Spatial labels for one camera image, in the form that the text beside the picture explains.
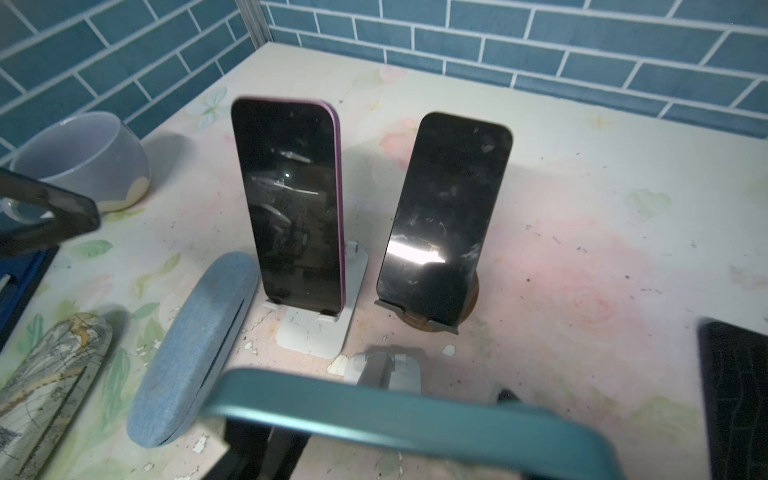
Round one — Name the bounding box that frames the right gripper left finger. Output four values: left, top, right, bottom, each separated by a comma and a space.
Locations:
1, 169, 101, 258

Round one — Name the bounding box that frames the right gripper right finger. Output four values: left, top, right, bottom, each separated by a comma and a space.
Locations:
204, 419, 310, 480

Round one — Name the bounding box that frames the purple phone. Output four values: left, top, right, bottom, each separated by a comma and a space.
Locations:
231, 96, 345, 316

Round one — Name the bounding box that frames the teal phone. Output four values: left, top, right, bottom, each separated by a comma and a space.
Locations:
201, 369, 624, 479

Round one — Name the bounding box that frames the black phone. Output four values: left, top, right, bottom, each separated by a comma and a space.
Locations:
376, 112, 513, 333
697, 318, 767, 479

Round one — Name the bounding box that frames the white stand far left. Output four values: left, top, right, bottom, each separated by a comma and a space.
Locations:
263, 241, 369, 359

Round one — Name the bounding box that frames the white stand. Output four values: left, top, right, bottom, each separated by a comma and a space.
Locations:
343, 351, 422, 395
263, 241, 369, 359

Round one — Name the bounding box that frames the white stand front centre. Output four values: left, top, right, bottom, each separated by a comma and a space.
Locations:
343, 351, 422, 395

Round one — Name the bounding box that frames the blue small box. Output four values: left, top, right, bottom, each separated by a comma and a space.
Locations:
1, 246, 59, 349

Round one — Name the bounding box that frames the patterned glasses case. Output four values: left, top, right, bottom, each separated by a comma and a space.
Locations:
1, 313, 113, 479

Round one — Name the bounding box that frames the left metal corner post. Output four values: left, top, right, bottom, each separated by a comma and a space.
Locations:
235, 0, 272, 50

